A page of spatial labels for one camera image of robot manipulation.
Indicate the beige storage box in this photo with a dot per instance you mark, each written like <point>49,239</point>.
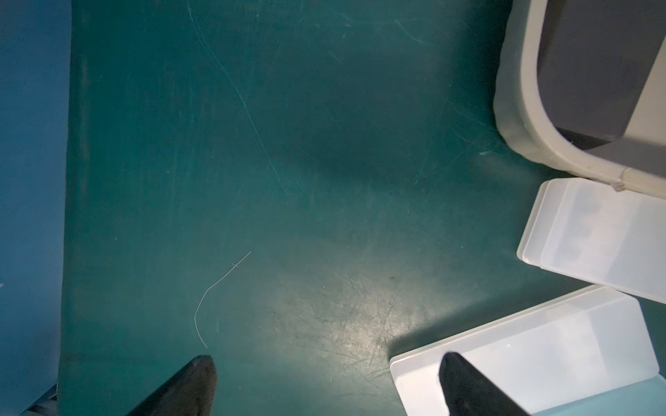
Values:
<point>521,119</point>

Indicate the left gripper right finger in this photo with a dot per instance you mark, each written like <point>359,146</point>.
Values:
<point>468,392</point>

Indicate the light blue pencil case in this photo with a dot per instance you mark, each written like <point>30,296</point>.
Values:
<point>643,398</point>

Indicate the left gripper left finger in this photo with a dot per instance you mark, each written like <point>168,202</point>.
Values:
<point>188,392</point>

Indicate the clear frosted pencil case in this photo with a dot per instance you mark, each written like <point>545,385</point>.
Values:
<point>589,342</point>

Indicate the dark grey pencil case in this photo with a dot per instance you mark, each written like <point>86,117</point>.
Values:
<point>595,58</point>

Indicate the clear pencil case upper left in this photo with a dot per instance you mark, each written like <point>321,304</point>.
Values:
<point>589,231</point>

